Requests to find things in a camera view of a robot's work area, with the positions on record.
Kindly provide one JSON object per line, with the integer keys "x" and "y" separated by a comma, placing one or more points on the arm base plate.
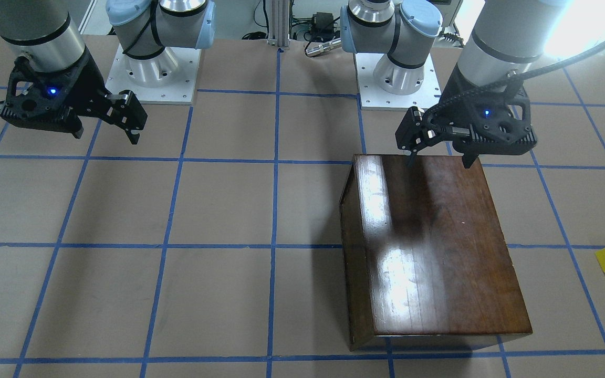
{"x": 169, "y": 78}
{"x": 385, "y": 86}

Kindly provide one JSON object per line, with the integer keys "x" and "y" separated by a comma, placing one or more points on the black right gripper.
{"x": 86, "y": 79}

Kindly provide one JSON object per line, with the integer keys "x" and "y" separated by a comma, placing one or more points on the dark wooden drawer cabinet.
{"x": 426, "y": 262}

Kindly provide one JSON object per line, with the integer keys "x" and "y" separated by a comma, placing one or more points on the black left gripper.
{"x": 455, "y": 90}

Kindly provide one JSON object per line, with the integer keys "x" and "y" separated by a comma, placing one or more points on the black power adapter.
{"x": 322, "y": 25}

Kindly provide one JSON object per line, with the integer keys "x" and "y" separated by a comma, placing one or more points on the aluminium frame post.
{"x": 278, "y": 23}

